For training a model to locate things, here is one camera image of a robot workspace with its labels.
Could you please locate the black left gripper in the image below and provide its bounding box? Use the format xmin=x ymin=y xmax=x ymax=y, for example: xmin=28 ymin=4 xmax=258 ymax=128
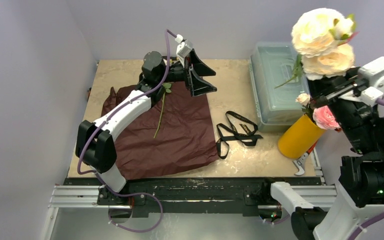
xmin=157 ymin=49 xmax=217 ymax=96

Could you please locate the pink peony flower stem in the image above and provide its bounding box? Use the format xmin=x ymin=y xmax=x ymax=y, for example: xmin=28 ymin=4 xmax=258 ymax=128
xmin=312 ymin=105 xmax=341 ymax=130

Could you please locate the white flower stem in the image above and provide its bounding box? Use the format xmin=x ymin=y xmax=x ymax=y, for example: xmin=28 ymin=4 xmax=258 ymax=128
xmin=153 ymin=82 xmax=172 ymax=139
xmin=289 ymin=7 xmax=357 ymax=81

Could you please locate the dark red wrapping paper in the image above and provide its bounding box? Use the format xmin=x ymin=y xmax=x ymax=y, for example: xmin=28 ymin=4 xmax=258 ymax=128
xmin=114 ymin=82 xmax=219 ymax=180

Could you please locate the black printed ribbon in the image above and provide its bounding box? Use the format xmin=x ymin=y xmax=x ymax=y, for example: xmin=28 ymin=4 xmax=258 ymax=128
xmin=216 ymin=111 xmax=263 ymax=160

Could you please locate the small cream rose stem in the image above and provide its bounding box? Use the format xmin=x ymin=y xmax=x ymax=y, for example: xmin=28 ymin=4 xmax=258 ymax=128
xmin=295 ymin=93 xmax=312 ymax=116

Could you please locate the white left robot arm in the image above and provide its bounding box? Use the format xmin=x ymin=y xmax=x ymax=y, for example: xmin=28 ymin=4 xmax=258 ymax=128
xmin=75 ymin=49 xmax=217 ymax=205

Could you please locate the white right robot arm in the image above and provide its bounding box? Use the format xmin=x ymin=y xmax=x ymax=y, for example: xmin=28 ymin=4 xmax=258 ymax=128
xmin=260 ymin=74 xmax=384 ymax=240

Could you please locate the yellow cylinder vase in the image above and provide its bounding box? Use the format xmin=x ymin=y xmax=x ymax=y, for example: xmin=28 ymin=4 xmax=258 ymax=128
xmin=277 ymin=114 xmax=326 ymax=159

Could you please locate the clear plastic storage box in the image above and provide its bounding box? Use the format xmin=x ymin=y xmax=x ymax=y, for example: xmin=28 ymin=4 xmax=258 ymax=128
xmin=249 ymin=42 xmax=309 ymax=133

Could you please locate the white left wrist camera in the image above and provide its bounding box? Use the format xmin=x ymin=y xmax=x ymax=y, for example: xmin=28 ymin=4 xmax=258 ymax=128
xmin=175 ymin=34 xmax=194 ymax=60

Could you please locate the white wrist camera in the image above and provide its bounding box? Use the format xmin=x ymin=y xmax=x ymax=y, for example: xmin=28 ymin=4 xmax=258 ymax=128
xmin=175 ymin=34 xmax=194 ymax=60
xmin=338 ymin=56 xmax=384 ymax=107

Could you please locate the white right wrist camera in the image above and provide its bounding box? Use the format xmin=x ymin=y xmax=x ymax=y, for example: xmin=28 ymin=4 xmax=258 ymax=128
xmin=338 ymin=56 xmax=384 ymax=107

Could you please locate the black table edge rail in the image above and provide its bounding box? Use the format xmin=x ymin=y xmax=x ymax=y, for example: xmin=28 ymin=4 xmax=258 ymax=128
xmin=62 ymin=177 xmax=322 ymax=219

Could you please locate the aluminium frame rail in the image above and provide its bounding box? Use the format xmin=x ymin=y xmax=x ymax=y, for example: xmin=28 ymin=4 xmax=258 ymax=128
xmin=47 ymin=185 xmax=337 ymax=209

